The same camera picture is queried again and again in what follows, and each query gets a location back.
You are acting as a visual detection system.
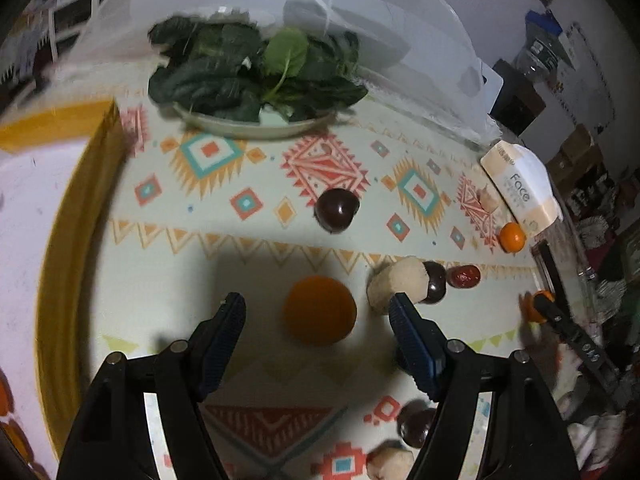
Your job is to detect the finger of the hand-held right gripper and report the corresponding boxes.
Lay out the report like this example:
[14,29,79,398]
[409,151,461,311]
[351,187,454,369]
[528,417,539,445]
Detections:
[532,293,626,402]
[533,241,571,313]

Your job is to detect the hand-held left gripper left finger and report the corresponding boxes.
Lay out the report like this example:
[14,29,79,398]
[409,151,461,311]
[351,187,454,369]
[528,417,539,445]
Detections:
[56,291,247,480]

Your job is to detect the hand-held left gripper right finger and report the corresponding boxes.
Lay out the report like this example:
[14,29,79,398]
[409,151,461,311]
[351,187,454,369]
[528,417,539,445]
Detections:
[389,292,581,480]

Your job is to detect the small orange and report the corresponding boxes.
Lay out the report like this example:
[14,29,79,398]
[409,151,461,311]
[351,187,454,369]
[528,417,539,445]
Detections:
[523,290,556,324]
[499,222,527,254]
[0,421,36,468]

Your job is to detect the dark red plum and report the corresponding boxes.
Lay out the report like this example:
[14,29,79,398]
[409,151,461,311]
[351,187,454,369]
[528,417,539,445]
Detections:
[398,400,438,450]
[314,187,361,234]
[422,261,447,306]

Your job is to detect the red date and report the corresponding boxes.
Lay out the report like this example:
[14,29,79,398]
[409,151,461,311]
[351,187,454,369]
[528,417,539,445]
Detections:
[446,264,482,289]

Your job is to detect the large orange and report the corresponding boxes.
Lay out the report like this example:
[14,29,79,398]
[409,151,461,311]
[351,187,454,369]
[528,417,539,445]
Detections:
[283,276,358,347]

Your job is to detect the beige mushroom piece bottom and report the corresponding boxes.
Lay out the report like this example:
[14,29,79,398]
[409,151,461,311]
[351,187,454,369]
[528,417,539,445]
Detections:
[366,441,416,480]

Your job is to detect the white tray with yellow rim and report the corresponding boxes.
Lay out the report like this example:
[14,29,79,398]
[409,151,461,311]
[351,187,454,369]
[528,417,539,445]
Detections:
[0,100,132,480]

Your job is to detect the tissue pack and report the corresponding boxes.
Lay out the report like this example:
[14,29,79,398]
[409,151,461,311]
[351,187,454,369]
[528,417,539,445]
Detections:
[481,142,563,236]

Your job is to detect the cardboard boxes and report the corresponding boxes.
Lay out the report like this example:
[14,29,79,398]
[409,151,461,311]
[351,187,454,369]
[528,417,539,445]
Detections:
[547,125,604,186]

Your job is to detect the black box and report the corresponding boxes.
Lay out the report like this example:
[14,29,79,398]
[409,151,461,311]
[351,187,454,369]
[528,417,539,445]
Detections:
[492,60,546,136]

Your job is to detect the plastic water bottle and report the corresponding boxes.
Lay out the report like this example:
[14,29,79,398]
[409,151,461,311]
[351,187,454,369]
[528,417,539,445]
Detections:
[515,10,563,84]

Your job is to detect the pale green plate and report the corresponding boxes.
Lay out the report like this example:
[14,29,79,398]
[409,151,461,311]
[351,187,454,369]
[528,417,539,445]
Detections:
[172,100,336,140]

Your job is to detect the plate of green spinach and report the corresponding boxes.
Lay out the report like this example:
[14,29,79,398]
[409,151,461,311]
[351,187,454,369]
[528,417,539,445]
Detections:
[147,15,368,123]

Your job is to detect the transparent food cover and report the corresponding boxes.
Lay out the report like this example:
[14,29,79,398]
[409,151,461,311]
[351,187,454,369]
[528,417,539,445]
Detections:
[75,0,502,152]

